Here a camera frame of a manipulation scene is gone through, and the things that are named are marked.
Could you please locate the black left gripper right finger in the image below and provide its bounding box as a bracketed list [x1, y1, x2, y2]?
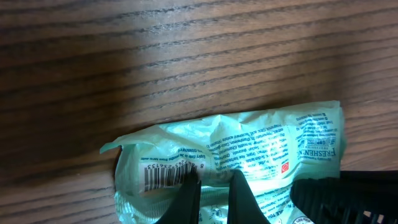
[227, 170, 270, 224]

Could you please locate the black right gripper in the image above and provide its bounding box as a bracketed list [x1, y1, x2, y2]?
[290, 170, 397, 224]

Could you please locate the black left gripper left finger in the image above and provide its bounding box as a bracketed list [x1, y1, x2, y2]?
[156, 171, 201, 224]

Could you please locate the teal snack packet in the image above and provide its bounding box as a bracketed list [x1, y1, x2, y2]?
[101, 101, 346, 223]

